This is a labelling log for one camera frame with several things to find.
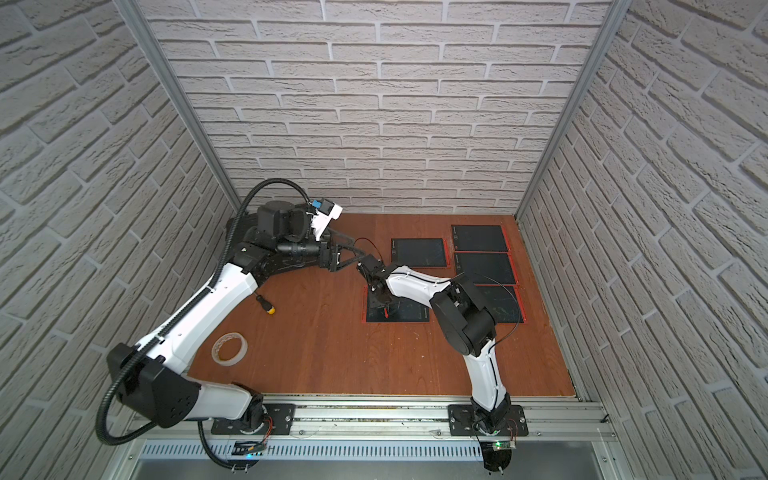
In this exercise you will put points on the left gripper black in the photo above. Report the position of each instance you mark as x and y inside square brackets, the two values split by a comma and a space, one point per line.
[327, 255]

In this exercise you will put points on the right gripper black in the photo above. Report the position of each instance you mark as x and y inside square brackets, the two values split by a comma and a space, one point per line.
[372, 295]

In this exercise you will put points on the writing tablet red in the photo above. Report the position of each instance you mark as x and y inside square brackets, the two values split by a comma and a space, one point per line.
[402, 310]
[420, 252]

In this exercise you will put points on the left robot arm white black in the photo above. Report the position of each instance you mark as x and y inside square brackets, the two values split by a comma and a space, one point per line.
[150, 377]

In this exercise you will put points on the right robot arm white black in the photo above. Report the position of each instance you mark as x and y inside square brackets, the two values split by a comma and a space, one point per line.
[465, 318]

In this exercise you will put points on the black screwdriver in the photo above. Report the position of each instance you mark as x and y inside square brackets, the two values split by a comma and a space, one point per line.
[266, 305]

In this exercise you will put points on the black plastic tool case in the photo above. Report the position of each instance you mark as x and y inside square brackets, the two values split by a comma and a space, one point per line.
[244, 233]

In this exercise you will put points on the white tape roll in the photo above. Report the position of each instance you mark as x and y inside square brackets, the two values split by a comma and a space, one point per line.
[229, 349]

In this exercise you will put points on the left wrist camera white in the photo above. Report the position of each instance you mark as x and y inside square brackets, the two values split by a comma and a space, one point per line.
[325, 211]

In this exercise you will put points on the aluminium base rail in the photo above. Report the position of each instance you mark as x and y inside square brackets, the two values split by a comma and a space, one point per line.
[386, 437]

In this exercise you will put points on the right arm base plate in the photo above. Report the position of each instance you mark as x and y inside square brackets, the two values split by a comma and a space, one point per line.
[470, 420]

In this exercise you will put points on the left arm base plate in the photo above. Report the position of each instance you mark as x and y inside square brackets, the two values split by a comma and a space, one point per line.
[276, 417]

